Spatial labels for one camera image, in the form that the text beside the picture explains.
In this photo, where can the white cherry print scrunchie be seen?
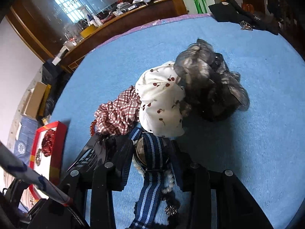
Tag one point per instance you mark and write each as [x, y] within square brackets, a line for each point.
[160, 95]

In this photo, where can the red polka dot bow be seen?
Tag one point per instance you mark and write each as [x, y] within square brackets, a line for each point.
[48, 143]

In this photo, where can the leopard print scrunchie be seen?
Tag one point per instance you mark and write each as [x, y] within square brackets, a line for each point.
[38, 157]

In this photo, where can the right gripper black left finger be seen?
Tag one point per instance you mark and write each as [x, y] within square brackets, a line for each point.
[91, 193]

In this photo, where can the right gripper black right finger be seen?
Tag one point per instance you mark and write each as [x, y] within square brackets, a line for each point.
[218, 199]

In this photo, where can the black hair claw clip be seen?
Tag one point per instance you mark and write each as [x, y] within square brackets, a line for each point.
[99, 148]

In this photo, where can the wooden counter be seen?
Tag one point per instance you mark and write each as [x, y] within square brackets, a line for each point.
[158, 10]

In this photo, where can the red tray box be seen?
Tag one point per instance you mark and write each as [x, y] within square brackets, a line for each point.
[50, 167]

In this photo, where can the red plaid scrunchie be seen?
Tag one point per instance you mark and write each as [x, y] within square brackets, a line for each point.
[118, 117]

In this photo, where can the cardboard box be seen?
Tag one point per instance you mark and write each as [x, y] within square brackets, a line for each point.
[33, 101]

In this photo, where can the blue bed cover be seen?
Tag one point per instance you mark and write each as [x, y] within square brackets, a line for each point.
[263, 146]

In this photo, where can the black clothing pile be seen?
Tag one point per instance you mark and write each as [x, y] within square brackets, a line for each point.
[230, 11]

